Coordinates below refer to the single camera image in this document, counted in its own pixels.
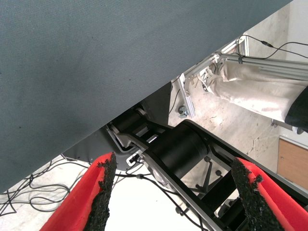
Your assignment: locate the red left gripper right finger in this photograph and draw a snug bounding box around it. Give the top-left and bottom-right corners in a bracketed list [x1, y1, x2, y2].
[231, 157, 308, 231]

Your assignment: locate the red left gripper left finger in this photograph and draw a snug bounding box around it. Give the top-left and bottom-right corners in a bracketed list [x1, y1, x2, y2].
[39, 151, 118, 231]

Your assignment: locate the brown wooden cabinet panel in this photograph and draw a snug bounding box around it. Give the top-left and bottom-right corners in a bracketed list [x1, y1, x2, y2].
[276, 138, 308, 191]

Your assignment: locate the black chair base with castors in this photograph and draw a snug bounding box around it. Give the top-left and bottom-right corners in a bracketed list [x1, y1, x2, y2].
[194, 156, 224, 195]

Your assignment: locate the black fabric garment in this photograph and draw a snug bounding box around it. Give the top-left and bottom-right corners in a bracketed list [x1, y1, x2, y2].
[285, 86, 308, 133]

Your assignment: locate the grey castor wheel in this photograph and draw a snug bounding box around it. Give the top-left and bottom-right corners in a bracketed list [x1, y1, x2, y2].
[178, 105, 190, 119]

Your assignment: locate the silver metal stand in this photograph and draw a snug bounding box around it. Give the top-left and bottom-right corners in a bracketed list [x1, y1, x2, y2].
[182, 36, 308, 81]

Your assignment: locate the dark grey table cloth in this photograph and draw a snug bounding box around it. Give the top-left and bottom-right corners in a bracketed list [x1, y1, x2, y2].
[0, 0, 293, 194]

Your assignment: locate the white sneaker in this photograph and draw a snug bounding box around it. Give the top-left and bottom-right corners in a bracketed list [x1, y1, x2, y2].
[190, 64, 218, 93]

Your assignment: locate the black cable with ferrite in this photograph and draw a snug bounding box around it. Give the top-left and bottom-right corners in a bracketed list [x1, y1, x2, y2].
[115, 166, 210, 231]

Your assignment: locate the aluminium profile rail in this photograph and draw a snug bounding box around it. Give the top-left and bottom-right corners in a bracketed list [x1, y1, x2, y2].
[177, 73, 196, 119]

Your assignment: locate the black cable with inline connector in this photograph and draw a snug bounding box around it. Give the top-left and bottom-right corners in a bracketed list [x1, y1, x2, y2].
[237, 34, 308, 60]

